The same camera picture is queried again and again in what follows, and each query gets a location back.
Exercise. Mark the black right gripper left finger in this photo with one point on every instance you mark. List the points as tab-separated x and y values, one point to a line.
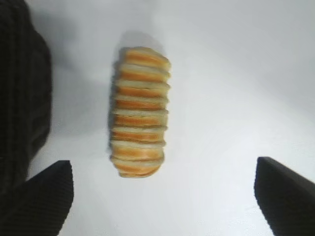
37	201

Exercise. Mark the dark brown woven basket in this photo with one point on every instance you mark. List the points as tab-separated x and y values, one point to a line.
22	86

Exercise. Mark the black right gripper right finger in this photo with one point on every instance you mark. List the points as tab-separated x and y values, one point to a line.
288	196

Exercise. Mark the long striped bread loaf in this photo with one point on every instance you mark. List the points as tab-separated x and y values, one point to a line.
140	110

